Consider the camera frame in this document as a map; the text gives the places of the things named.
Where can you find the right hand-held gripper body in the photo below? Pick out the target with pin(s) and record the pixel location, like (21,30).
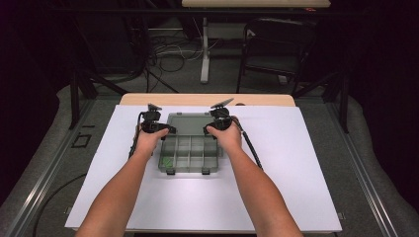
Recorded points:
(220,118)

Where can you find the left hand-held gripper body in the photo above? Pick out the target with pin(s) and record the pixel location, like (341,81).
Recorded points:
(151,123)

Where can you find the grey translucent compartment box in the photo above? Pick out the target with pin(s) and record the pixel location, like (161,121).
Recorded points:
(191,154)

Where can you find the person's left hand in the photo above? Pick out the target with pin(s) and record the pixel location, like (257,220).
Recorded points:
(150,143)

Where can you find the person's right hand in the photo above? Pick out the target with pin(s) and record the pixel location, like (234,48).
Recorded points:
(229,138)

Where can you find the light wooden table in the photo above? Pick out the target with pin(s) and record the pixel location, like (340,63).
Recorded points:
(184,99)

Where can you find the black tripod legs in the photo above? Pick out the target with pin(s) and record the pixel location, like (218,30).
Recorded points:
(161,80)

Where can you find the white board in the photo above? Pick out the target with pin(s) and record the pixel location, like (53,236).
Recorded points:
(280,138)

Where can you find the white-legged wooden desk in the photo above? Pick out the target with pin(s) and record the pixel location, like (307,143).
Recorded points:
(205,49)

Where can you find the black folding chair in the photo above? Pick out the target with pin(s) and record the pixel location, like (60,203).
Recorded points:
(276,42)

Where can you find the black horizontal bar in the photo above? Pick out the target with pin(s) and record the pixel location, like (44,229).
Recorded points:
(164,12)

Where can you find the black metal frame stand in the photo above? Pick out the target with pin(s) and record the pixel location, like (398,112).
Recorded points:
(344,102)
(75,98)

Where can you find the aluminium floor rail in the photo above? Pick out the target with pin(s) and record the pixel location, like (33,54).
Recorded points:
(49,169)
(362,171)

